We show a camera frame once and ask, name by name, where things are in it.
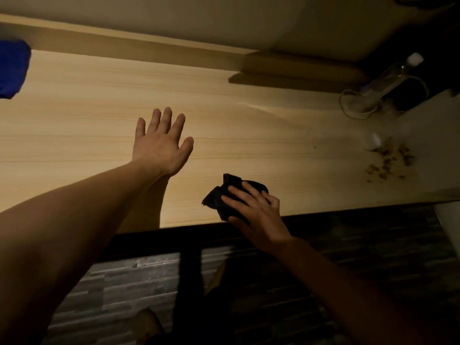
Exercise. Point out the person's right hand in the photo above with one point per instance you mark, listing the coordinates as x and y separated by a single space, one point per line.
264 222

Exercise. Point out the black cloth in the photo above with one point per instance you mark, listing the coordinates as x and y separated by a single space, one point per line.
224 197

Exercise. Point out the person's right thumb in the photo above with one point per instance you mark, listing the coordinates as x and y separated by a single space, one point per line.
238 223

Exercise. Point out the person's left forearm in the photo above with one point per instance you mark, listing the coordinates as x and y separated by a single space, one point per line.
72 226

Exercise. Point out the brown crumbs spill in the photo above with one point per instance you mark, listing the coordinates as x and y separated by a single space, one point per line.
390 161

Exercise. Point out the person's right middle finger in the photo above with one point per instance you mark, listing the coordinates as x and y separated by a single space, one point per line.
242 194

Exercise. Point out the blue cloth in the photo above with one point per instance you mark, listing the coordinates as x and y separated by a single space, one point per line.
12 68

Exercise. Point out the person's left middle finger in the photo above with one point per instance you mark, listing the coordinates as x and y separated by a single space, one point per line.
165 120

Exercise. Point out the person's right forearm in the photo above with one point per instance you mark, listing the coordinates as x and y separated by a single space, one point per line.
345 287

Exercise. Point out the person's left little finger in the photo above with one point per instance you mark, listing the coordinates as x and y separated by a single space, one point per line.
140 128

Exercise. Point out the person's left thumb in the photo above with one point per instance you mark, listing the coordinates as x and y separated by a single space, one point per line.
185 152

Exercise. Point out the black table leg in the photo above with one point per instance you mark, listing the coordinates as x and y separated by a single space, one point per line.
188 287

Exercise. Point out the white bottle cap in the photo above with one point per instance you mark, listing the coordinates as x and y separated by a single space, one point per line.
371 141

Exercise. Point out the person's leg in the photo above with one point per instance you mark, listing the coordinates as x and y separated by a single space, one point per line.
145 328

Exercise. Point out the clear plastic bottle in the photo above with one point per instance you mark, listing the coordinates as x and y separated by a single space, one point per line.
384 84

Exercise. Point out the person's left hand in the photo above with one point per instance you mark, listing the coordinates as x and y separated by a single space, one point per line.
158 150

